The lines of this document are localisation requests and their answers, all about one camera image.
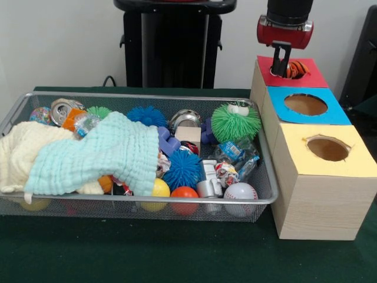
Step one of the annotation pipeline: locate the wooden box with three holes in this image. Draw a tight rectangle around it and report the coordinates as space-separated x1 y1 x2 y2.
249 55 377 241

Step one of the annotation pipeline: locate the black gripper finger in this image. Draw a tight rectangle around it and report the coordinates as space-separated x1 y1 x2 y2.
270 46 282 75
280 46 292 78

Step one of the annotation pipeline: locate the silver mesh bin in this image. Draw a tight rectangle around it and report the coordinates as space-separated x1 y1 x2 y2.
0 91 279 223

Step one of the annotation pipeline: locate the white baseball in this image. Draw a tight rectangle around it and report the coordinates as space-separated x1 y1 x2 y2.
223 182 259 218

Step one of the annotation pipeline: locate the blue spiky ball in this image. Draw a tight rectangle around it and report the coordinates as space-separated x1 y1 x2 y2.
161 149 203 192
126 105 168 128

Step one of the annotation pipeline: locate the black side stand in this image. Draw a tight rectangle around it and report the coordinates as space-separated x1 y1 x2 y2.
338 4 377 110

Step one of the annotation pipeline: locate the cream waffle cloth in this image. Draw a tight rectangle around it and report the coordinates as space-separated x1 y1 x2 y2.
0 120 104 204

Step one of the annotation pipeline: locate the yellow smooth ball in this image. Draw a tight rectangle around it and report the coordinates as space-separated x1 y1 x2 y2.
141 178 171 212

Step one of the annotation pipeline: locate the dark green tablecloth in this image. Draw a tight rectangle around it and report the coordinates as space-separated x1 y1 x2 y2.
0 85 377 283

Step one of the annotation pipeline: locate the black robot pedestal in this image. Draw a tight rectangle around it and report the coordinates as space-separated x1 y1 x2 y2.
113 0 238 89

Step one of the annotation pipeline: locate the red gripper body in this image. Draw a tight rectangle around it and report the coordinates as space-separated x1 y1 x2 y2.
256 14 315 50

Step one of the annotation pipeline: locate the mint waffle cloth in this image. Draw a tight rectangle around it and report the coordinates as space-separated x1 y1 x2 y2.
24 111 160 197

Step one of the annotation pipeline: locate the crushed silver can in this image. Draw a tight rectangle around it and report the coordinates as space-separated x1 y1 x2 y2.
49 98 86 127

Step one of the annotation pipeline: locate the silver toy robot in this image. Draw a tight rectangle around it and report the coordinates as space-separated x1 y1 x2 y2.
196 159 224 198

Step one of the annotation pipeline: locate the green spiky ball with eyes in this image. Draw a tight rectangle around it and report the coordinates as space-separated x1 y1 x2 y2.
211 101 262 144

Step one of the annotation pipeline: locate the orange striped tiger plush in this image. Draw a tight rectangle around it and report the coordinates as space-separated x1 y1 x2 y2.
284 60 312 80

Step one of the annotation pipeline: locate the orange smooth ball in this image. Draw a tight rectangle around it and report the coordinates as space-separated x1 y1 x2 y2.
170 186 200 216

